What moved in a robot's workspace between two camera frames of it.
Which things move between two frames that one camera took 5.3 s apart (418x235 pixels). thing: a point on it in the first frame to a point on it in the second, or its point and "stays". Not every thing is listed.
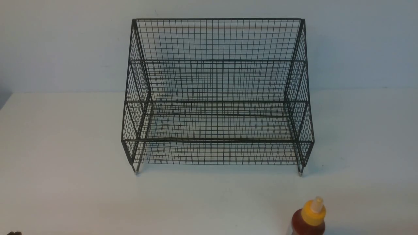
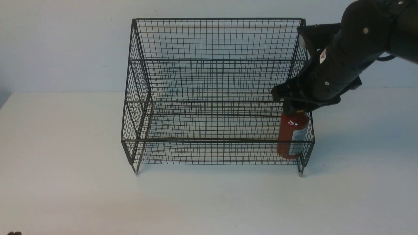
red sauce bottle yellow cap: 309,220 to 292,133
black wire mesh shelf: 217,89 stays
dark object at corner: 16,233 stays
